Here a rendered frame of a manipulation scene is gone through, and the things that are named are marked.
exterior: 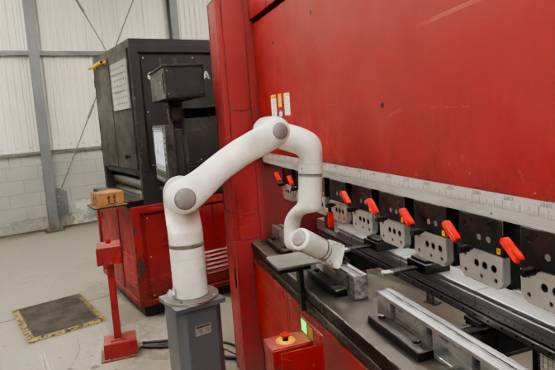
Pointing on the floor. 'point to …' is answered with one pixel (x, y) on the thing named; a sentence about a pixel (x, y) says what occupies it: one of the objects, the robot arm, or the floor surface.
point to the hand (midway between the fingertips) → (343, 259)
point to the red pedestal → (122, 339)
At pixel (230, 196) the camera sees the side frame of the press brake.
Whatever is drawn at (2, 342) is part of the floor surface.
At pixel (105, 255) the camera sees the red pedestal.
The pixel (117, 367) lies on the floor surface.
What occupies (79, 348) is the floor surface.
